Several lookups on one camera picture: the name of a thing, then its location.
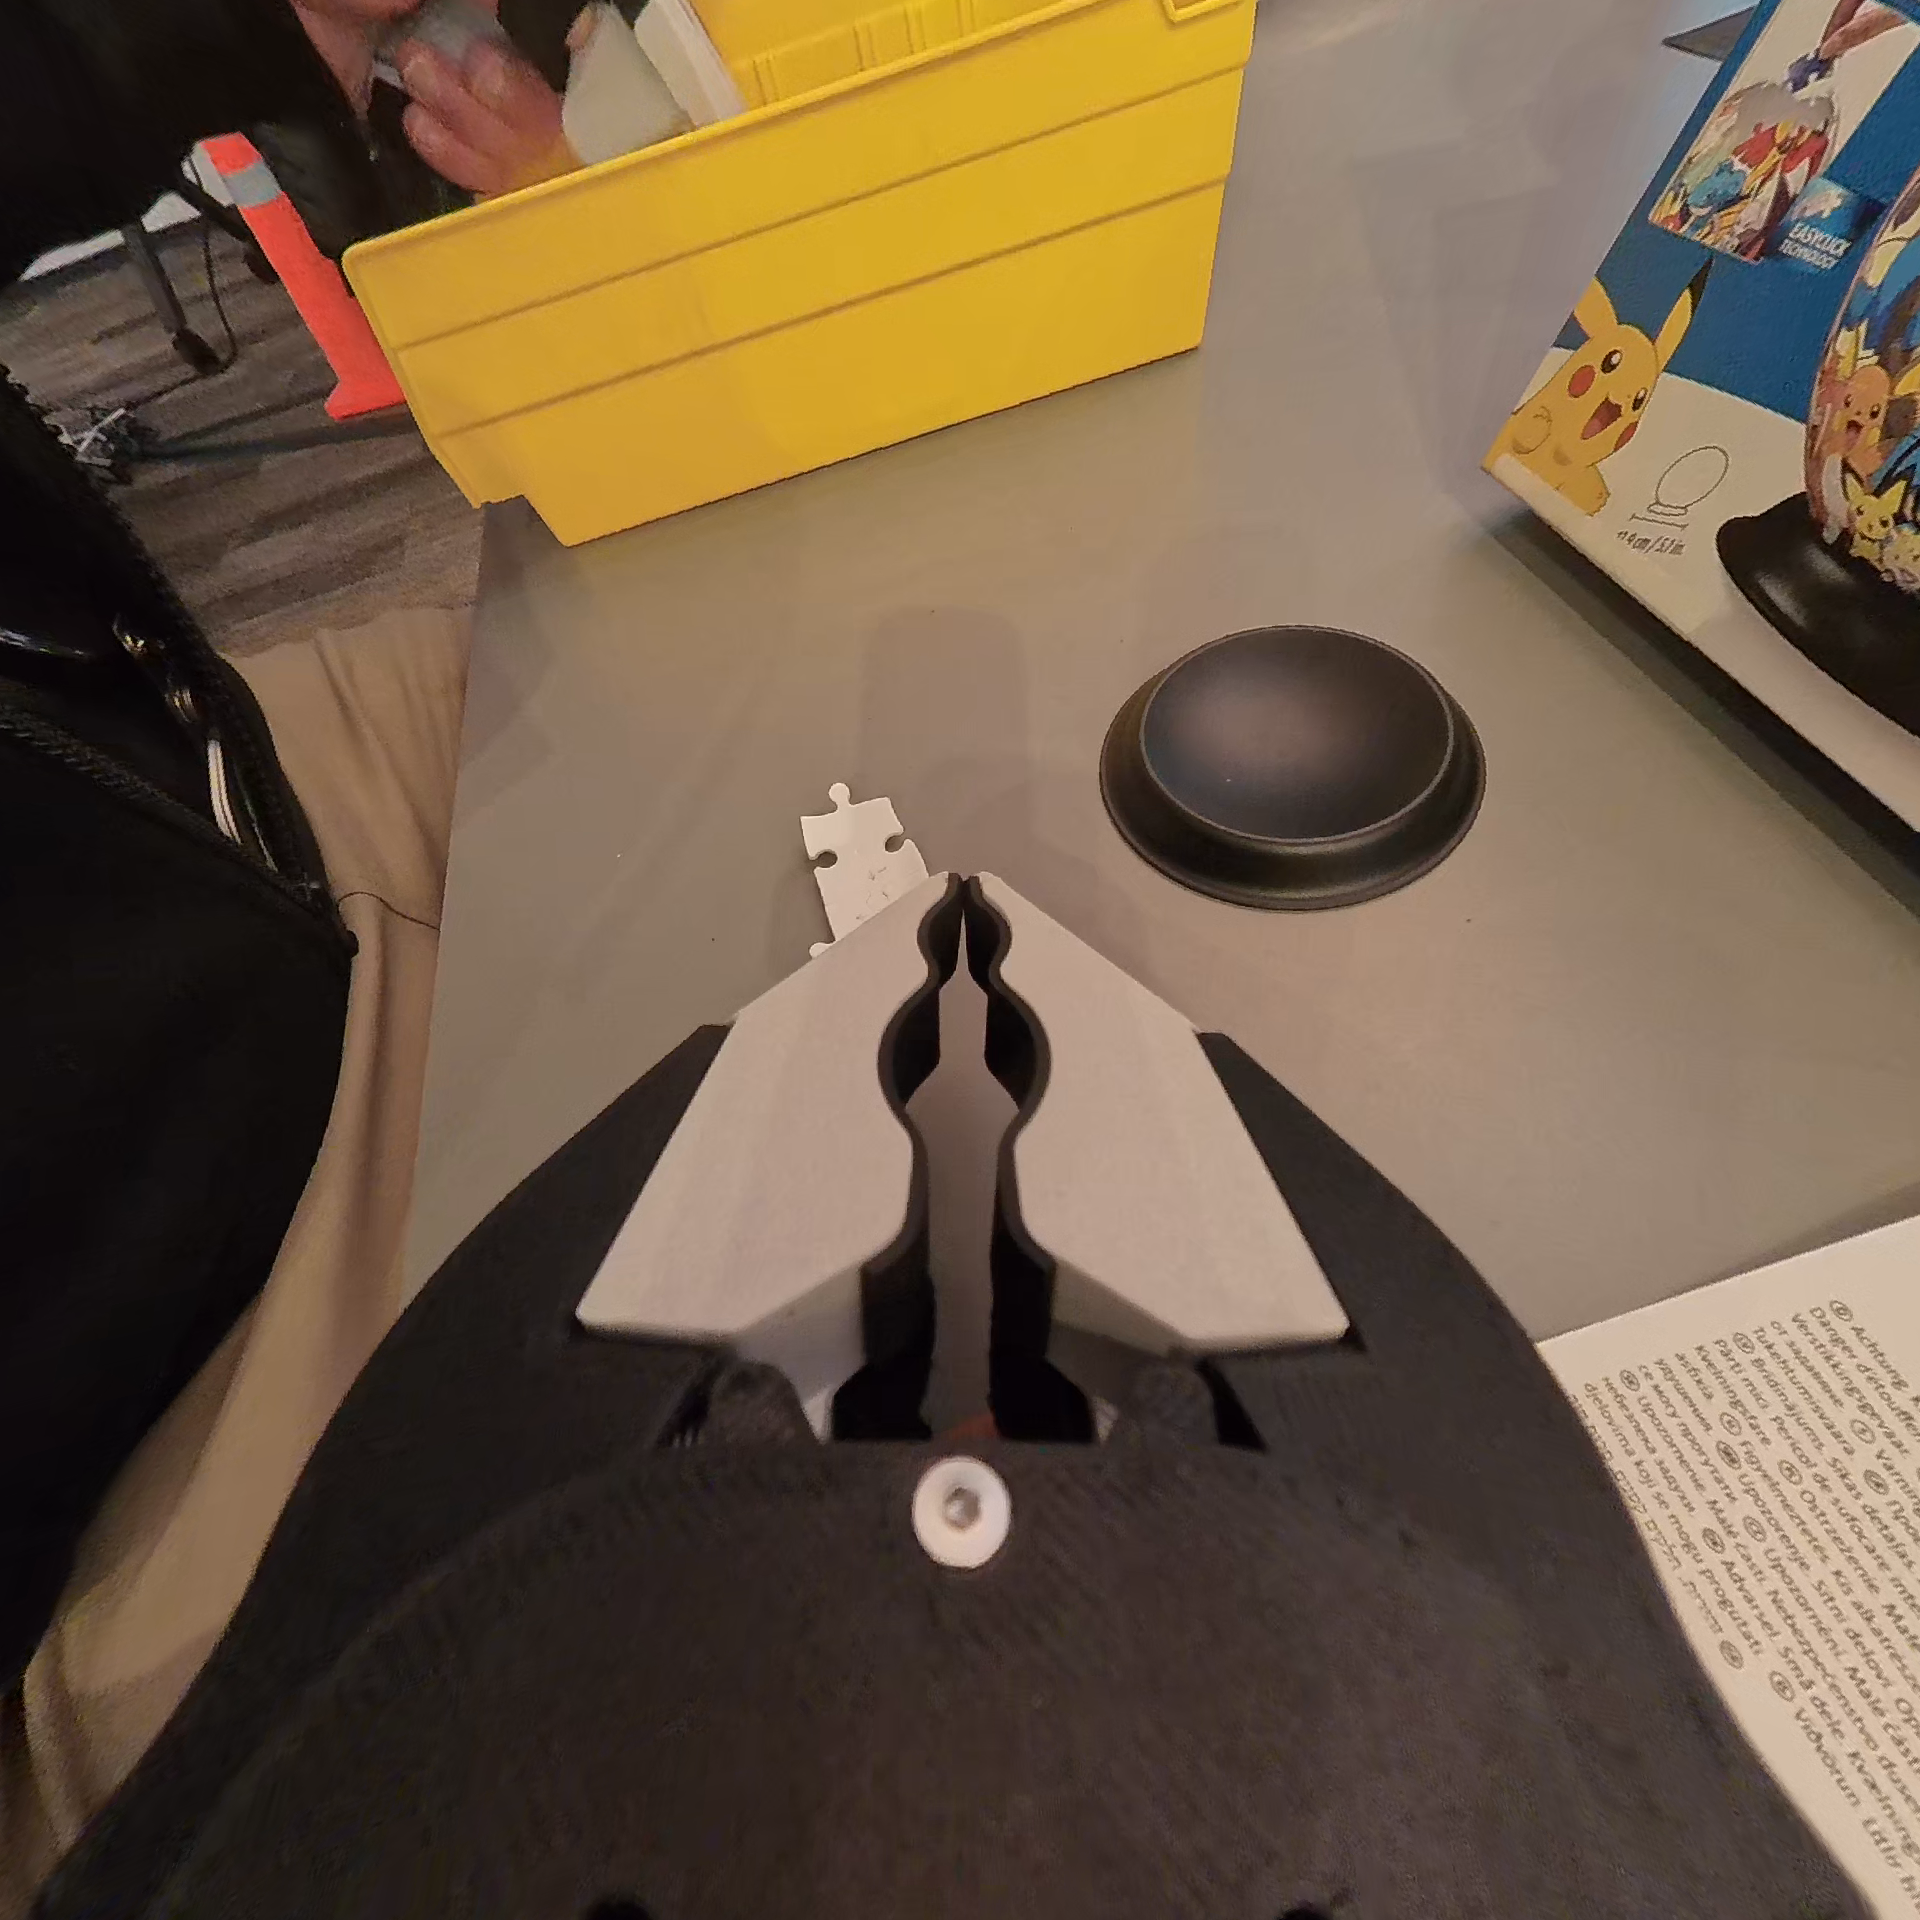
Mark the colourful puzzle box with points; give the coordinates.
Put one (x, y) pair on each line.
(1665, 347)

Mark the white printed leaflet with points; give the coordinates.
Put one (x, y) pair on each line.
(1799, 1500)

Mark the yellow plastic bin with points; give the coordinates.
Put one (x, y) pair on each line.
(825, 301)

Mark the person's black jacket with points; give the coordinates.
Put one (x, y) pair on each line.
(135, 1125)

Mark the black metal cart frame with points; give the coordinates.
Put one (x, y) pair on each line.
(180, 285)

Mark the person's beige trousers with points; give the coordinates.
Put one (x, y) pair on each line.
(353, 1125)

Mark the joined white puzzle pieces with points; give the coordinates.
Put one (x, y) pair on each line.
(863, 856)

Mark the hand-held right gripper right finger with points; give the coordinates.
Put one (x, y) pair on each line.
(1171, 1172)

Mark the person's left hand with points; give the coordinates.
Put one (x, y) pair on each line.
(480, 119)

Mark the person's left forearm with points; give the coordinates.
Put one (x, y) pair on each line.
(120, 91)

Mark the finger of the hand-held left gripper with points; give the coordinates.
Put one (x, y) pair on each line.
(621, 100)
(690, 53)

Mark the black ribbed object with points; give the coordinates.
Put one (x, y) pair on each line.
(339, 196)

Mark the orange traffic cone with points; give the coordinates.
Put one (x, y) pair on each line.
(307, 285)

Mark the black round puzzle stand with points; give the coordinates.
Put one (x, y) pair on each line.
(1289, 743)

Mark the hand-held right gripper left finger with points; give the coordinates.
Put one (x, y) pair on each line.
(751, 1172)

